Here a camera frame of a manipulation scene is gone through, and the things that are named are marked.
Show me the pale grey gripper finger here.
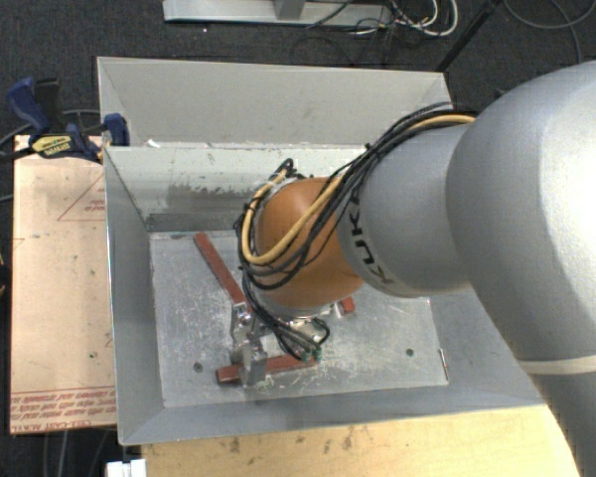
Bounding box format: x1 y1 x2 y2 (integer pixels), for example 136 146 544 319
229 301 255 365
239 338 270 388

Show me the grey metal bin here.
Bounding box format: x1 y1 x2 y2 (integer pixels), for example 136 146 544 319
96 56 546 447

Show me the brown cardboard board red print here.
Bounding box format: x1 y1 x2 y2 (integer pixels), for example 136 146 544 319
9 134 118 436

